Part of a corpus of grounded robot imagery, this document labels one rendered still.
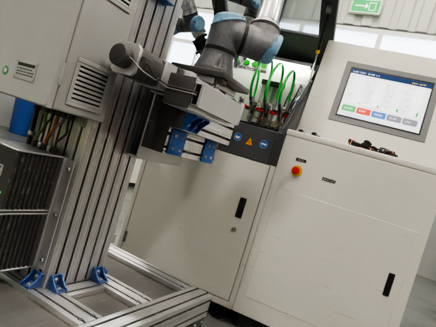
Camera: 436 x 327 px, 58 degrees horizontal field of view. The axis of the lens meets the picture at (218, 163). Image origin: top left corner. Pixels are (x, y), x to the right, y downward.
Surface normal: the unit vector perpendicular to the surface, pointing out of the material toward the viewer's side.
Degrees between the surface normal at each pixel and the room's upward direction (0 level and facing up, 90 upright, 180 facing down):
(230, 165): 90
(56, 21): 89
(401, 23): 90
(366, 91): 76
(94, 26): 90
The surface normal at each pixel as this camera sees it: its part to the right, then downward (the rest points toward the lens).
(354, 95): -0.25, -0.29
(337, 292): -0.32, -0.07
